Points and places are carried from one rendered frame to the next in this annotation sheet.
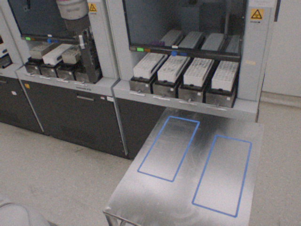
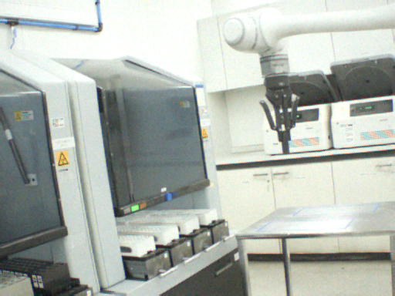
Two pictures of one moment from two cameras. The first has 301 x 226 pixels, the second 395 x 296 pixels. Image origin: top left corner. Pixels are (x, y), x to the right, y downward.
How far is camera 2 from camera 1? 199 cm
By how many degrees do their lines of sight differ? 86
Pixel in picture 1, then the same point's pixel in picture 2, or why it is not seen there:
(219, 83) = (210, 213)
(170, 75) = (174, 228)
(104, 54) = (80, 247)
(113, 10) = (92, 157)
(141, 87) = (160, 264)
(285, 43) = not seen: hidden behind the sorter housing
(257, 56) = (213, 176)
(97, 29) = (69, 200)
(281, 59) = not seen: hidden behind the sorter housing
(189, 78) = (190, 223)
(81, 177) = not seen: outside the picture
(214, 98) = (218, 231)
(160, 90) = (179, 253)
